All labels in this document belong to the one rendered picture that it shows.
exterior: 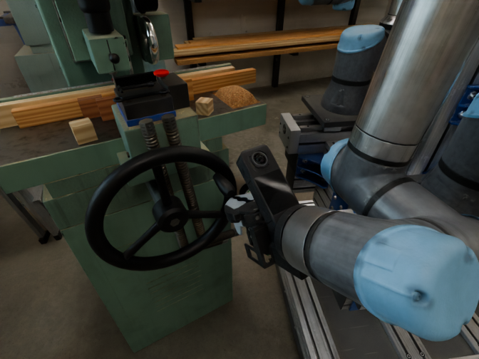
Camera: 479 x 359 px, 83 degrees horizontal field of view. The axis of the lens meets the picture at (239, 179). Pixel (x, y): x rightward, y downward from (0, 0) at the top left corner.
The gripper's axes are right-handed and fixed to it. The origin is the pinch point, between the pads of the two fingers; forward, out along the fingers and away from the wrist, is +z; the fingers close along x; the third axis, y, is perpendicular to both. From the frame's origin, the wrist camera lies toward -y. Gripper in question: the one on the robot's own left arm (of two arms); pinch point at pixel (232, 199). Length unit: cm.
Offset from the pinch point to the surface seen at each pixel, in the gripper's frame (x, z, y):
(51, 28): -20, 39, -48
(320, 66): 256, 239, -58
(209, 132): 6.5, 20.0, -12.8
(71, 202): -27.5, 24.2, -6.1
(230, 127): 12.3, 20.2, -12.5
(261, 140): 100, 162, 4
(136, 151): -12.4, 9.0, -12.8
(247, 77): 26.8, 30.3, -25.7
